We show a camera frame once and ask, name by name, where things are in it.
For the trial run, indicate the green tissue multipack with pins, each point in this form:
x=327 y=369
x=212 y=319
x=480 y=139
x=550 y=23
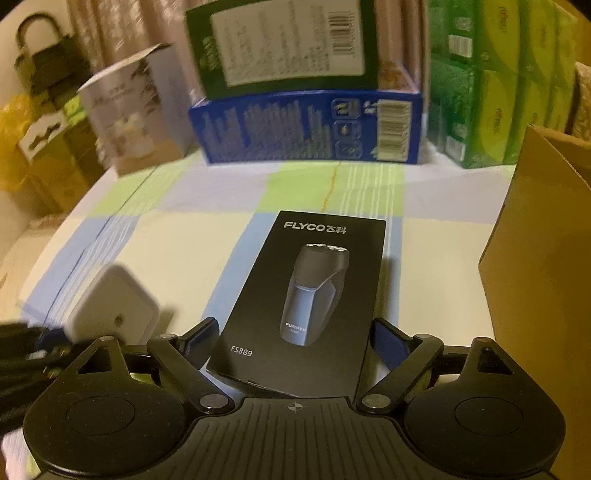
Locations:
x=498 y=83

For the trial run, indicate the white appliance box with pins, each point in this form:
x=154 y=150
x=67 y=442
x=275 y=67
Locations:
x=138 y=115

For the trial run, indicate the blue box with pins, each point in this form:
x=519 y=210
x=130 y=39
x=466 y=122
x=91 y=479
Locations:
x=300 y=129

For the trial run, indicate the checked tablecloth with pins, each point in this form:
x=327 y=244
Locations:
x=184 y=207

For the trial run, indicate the white plug adapter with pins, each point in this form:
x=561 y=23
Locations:
x=115 y=300

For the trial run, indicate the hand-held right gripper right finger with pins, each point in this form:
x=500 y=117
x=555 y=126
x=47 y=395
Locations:
x=390 y=344

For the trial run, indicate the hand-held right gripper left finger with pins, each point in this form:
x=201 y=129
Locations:
x=203 y=339

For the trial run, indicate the dark green box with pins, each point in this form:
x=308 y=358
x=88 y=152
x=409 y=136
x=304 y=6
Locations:
x=277 y=41

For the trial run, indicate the yellow plastic bag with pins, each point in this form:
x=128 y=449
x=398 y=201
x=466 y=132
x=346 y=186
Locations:
x=14 y=147

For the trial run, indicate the brown cardboard box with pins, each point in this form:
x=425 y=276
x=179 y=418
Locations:
x=545 y=277

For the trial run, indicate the white carved chair back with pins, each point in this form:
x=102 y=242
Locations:
x=41 y=134

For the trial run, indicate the large brown cardboard carton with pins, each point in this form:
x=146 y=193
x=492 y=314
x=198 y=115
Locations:
x=60 y=180

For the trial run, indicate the black shaver box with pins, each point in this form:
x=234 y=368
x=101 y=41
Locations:
x=277 y=286

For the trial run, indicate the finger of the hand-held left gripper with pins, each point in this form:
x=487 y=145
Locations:
x=27 y=339

